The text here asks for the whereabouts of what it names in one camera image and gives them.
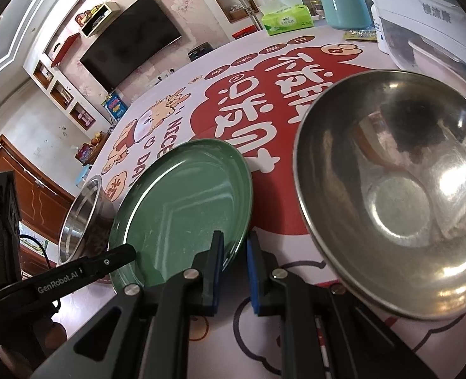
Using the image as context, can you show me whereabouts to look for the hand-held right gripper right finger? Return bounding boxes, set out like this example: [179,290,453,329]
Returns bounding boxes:
[247,230,439,379]

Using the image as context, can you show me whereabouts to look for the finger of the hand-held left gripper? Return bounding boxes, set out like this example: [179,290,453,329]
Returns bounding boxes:
[77,244,137,276]

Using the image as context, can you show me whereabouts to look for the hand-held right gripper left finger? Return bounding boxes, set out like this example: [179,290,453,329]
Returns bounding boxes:
[30,230,225,379]

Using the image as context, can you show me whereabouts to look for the flat-bottomed steel basin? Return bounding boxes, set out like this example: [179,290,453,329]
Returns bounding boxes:
[57,174,113,266]

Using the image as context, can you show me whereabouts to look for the green plate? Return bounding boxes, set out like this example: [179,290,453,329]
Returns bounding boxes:
[107,139,254,291]

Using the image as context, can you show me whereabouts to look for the pink bowl with steel lining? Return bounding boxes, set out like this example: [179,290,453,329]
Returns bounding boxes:
[292,69,466,321]

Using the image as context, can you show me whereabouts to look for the person's left hand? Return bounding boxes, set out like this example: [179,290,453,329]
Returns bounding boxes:
[0,321,69,379]

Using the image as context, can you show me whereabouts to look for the brown wooden room door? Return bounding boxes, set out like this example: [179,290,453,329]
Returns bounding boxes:
[0,134,76,245]

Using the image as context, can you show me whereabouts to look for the red tin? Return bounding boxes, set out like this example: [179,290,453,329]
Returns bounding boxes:
[75,144,95,164]

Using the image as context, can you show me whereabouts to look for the colourful blue box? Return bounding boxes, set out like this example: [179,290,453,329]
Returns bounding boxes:
[102,92,128,119]

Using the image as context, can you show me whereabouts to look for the red floating shelf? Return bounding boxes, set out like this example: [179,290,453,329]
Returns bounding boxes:
[51,33,80,68]

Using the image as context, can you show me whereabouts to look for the small black appliance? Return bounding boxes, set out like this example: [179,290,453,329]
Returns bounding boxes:
[188,43,214,62]

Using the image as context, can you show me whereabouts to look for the white floating shelf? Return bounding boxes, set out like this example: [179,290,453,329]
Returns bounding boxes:
[75,2,121,38]

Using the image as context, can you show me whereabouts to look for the green tissue box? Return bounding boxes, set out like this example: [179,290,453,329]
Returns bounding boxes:
[258,0,314,36]

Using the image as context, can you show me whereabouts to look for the foil blister pack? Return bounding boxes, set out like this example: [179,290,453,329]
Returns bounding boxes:
[344,28,378,42]

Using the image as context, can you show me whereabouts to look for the teal jar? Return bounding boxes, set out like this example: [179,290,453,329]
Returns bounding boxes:
[317,0,372,30]

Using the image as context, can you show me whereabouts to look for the white dish sterilizer cabinet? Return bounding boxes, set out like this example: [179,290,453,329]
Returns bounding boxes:
[361,0,466,101]

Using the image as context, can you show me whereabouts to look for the black cable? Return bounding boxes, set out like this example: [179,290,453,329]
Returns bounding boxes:
[20,236,61,312]

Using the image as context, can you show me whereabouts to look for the white wall niche shelves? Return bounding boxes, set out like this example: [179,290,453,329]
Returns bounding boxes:
[32,59,97,131]

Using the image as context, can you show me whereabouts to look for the black wall television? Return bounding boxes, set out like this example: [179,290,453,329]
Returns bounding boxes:
[79,0,183,92]

